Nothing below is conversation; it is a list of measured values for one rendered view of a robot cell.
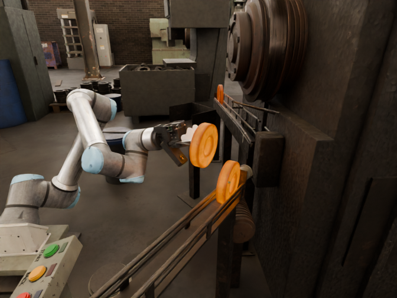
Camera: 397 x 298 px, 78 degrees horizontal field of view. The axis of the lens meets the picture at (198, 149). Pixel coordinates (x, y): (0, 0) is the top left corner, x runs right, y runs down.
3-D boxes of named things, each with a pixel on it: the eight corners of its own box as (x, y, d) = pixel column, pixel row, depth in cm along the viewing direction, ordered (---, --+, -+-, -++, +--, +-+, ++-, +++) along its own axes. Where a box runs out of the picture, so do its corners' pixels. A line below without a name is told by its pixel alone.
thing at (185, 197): (192, 184, 213) (192, 101, 183) (213, 198, 194) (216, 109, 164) (173, 193, 201) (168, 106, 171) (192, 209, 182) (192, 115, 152)
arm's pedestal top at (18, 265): (-24, 277, 122) (-28, 271, 120) (16, 230, 151) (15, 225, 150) (41, 275, 123) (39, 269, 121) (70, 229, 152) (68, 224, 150)
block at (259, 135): (273, 178, 115) (280, 130, 105) (279, 188, 108) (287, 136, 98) (250, 179, 114) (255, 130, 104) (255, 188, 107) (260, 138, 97)
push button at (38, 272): (50, 267, 66) (46, 262, 65) (42, 280, 63) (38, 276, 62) (37, 271, 67) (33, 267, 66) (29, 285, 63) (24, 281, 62)
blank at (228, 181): (233, 206, 91) (224, 203, 92) (243, 165, 92) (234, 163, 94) (221, 206, 77) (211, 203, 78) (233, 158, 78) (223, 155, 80)
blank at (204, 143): (220, 120, 88) (211, 118, 89) (199, 129, 75) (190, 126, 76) (215, 160, 93) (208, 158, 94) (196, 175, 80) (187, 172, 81)
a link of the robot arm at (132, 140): (136, 156, 107) (139, 133, 109) (156, 155, 100) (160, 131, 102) (118, 150, 99) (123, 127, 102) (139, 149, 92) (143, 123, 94)
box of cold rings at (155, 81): (189, 106, 445) (188, 60, 412) (195, 121, 370) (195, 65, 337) (130, 109, 431) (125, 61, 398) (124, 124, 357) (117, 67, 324)
